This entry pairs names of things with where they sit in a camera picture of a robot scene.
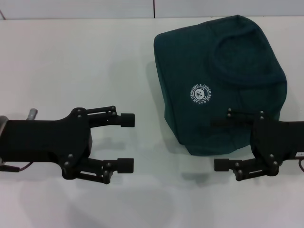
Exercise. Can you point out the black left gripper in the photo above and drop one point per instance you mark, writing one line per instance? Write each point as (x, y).
(47, 142)

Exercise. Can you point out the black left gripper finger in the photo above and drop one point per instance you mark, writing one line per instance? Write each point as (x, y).
(127, 120)
(124, 165)

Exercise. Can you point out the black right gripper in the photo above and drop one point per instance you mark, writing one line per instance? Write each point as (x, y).
(280, 140)

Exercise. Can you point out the dark teal insulated bag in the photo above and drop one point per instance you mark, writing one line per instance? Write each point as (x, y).
(213, 71)

